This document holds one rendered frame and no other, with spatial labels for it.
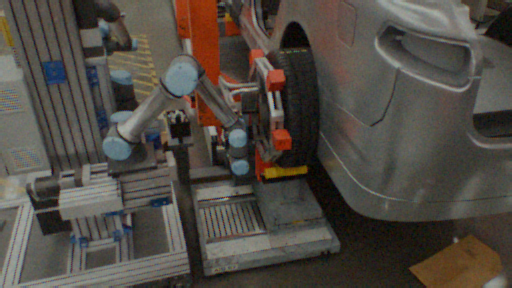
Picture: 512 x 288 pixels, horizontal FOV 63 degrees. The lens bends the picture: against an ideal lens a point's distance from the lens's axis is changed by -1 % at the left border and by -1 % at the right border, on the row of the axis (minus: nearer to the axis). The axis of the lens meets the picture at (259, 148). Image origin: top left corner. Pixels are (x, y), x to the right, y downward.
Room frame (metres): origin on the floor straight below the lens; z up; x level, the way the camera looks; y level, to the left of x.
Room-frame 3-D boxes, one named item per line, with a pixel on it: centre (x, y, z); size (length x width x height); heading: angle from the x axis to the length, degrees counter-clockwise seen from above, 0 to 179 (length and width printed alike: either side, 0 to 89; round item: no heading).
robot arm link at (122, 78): (2.13, 0.76, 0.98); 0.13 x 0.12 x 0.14; 93
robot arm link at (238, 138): (1.58, 0.09, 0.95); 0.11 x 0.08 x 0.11; 4
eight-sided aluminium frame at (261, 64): (2.07, -0.03, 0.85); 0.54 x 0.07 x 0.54; 13
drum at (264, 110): (2.05, 0.04, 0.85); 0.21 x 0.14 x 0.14; 103
